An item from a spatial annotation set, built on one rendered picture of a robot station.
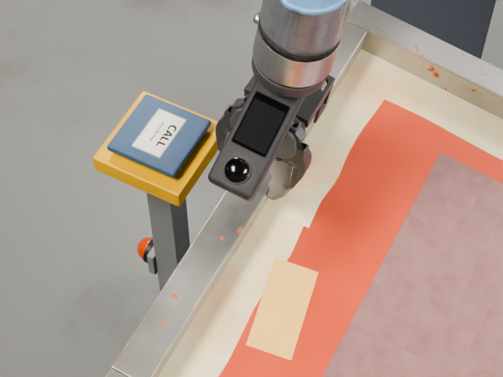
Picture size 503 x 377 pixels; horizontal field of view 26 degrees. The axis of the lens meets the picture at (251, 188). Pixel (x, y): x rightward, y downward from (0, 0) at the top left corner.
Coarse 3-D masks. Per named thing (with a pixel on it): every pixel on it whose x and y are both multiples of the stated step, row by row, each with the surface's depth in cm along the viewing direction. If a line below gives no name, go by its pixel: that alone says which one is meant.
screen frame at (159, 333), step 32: (352, 32) 127; (384, 32) 128; (416, 32) 128; (416, 64) 128; (448, 64) 127; (480, 64) 127; (480, 96) 127; (224, 224) 112; (192, 256) 110; (224, 256) 110; (192, 288) 108; (160, 320) 106; (192, 320) 110; (128, 352) 103; (160, 352) 104
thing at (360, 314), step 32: (320, 256) 115; (352, 256) 116; (320, 288) 114; (352, 288) 114; (384, 288) 114; (416, 288) 115; (320, 320) 112; (352, 320) 112; (384, 320) 113; (416, 320) 113; (448, 320) 114; (480, 320) 114; (256, 352) 109; (320, 352) 110; (352, 352) 110; (384, 352) 111; (416, 352) 111; (448, 352) 112; (480, 352) 112
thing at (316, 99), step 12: (252, 60) 100; (252, 84) 105; (264, 84) 99; (276, 84) 98; (288, 96) 99; (300, 96) 99; (312, 96) 106; (324, 96) 106; (240, 108) 105; (300, 108) 105; (312, 108) 105; (324, 108) 111; (300, 120) 105; (288, 132) 104; (300, 132) 104; (288, 144) 105; (276, 156) 108; (288, 156) 107
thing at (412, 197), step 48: (384, 144) 124; (432, 144) 125; (336, 192) 120; (384, 192) 121; (432, 192) 121; (480, 192) 122; (336, 240) 117; (384, 240) 117; (432, 240) 118; (480, 240) 119; (432, 288) 115; (480, 288) 116
